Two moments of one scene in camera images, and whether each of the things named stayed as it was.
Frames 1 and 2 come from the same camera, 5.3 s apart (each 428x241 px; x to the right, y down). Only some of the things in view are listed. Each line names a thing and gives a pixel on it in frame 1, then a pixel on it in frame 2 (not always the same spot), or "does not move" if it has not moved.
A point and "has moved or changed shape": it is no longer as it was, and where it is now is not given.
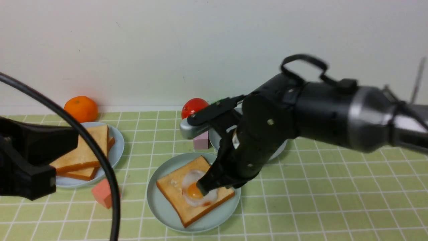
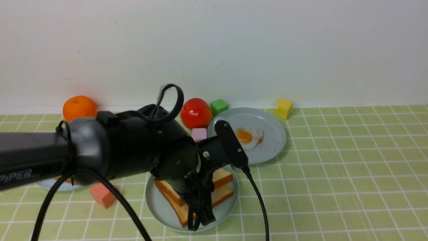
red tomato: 192,105 does not move
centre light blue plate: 162,210 does not move
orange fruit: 83,108 does not move
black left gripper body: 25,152 -> 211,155
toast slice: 85,155 has moved or changed shape
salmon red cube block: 102,193 does not move
